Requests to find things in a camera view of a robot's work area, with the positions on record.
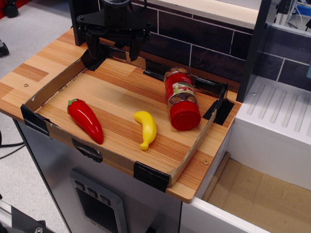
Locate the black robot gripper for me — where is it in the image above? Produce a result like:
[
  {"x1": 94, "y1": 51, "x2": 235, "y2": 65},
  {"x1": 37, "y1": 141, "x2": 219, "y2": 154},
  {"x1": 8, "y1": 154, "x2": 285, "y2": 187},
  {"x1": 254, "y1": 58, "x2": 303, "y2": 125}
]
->
[{"x1": 77, "y1": 0, "x2": 153, "y2": 62}]

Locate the red-lidded spice bottle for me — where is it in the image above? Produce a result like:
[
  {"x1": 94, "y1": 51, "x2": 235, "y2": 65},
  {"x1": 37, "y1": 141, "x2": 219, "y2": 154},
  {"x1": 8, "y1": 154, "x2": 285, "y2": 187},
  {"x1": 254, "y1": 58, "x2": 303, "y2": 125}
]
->
[{"x1": 164, "y1": 67, "x2": 201, "y2": 131}]

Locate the cardboard fence with black tape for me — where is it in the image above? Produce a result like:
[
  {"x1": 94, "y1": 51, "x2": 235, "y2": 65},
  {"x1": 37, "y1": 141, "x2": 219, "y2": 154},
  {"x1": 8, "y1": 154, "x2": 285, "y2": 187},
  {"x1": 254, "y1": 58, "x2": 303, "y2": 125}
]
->
[{"x1": 21, "y1": 50, "x2": 241, "y2": 200}]

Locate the red toy chili pepper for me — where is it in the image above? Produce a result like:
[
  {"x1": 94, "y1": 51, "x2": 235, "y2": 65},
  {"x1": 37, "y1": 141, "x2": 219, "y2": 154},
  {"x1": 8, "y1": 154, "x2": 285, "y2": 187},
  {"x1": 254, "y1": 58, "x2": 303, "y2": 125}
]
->
[{"x1": 67, "y1": 99, "x2": 104, "y2": 144}]

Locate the yellow toy banana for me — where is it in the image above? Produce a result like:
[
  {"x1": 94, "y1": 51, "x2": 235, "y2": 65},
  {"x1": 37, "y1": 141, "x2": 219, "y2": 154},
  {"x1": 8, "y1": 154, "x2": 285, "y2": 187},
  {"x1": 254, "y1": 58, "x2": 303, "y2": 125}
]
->
[{"x1": 134, "y1": 111, "x2": 157, "y2": 150}]

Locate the black office chair caster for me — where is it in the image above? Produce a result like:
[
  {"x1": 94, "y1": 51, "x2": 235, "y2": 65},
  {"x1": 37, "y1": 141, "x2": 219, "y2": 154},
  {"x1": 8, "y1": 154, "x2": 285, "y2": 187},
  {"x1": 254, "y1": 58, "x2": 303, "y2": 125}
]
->
[{"x1": 0, "y1": 40, "x2": 9, "y2": 58}]

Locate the grey toy dishwasher panel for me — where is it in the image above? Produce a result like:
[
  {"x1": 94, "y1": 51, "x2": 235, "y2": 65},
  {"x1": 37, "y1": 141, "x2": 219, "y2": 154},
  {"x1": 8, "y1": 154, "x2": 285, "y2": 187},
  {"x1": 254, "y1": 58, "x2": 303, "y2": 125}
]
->
[{"x1": 70, "y1": 170, "x2": 128, "y2": 233}]

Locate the white toy sink drainboard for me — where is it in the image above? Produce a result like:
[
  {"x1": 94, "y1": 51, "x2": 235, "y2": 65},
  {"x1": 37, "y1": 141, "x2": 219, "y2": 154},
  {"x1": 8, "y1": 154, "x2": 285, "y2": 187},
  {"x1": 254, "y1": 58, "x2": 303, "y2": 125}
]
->
[{"x1": 227, "y1": 77, "x2": 311, "y2": 190}]

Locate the dark grey left post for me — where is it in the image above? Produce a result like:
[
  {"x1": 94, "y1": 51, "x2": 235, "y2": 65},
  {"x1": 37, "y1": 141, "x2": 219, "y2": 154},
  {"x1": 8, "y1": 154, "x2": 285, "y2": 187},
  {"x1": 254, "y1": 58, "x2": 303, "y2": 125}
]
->
[{"x1": 69, "y1": 0, "x2": 87, "y2": 46}]

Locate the dark grey shelf post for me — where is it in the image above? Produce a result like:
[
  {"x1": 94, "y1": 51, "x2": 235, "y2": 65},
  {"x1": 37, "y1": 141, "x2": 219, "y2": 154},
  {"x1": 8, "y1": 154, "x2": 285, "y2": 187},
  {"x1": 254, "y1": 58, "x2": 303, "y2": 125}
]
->
[{"x1": 236, "y1": 0, "x2": 271, "y2": 102}]

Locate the black floor cable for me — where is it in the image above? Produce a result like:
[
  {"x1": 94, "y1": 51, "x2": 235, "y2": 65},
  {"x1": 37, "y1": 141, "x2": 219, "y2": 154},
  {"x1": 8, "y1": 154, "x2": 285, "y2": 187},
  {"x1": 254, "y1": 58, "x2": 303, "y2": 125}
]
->
[{"x1": 0, "y1": 130, "x2": 26, "y2": 160}]

